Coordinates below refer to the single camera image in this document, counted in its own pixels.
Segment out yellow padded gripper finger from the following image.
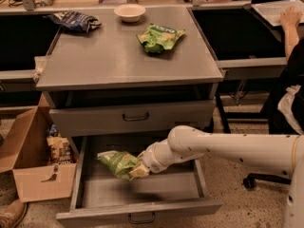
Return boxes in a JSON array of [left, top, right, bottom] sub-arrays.
[[129, 162, 149, 178]]

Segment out green jalapeno chip bag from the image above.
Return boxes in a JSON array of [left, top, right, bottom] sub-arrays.
[[97, 150, 140, 181]]

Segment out person forearm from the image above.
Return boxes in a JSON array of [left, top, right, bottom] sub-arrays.
[[284, 28, 299, 59]]

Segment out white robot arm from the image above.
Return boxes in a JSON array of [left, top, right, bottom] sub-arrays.
[[130, 125, 304, 228]]

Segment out open grey drawer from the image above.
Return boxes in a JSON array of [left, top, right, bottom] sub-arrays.
[[56, 130, 222, 228]]

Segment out closed upper grey drawer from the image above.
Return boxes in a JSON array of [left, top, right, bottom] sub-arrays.
[[50, 100, 216, 137]]

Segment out grey drawer cabinet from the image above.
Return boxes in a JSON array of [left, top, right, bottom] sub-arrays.
[[35, 5, 225, 228]]

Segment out green snack bag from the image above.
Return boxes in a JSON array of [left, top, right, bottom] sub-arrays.
[[137, 24, 185, 53]]

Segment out dark blue chip bag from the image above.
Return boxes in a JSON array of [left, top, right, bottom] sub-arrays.
[[46, 10, 102, 32]]

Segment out person's hand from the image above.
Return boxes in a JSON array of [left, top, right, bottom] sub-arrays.
[[280, 7, 302, 30]]

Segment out snack bags in box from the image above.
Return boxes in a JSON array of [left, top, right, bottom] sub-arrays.
[[47, 124, 77, 164]]

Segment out black office chair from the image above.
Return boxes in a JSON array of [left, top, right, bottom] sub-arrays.
[[243, 173, 291, 190]]

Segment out open cardboard box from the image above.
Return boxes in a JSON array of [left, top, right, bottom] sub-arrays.
[[0, 97, 77, 202]]

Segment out brown shoe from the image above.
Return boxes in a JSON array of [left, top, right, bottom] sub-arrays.
[[0, 199, 28, 228]]

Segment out white ceramic bowl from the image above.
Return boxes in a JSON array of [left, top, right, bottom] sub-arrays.
[[114, 4, 145, 23]]

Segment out seated person body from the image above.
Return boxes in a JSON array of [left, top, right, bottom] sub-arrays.
[[262, 39, 304, 135]]

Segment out laptop computer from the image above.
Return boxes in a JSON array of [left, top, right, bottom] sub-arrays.
[[251, 0, 304, 27]]

